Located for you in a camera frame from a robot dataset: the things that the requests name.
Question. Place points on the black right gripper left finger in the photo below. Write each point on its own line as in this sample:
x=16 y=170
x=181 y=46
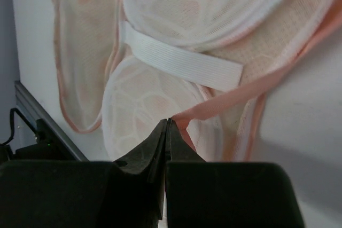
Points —
x=42 y=185

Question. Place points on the pink floral mesh laundry bag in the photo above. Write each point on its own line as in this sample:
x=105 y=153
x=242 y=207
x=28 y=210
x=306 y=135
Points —
x=124 y=65

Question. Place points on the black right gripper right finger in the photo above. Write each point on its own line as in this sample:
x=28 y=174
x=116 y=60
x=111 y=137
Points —
x=225 y=194

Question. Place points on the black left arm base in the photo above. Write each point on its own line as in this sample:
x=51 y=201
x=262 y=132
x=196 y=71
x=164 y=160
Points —
x=24 y=145

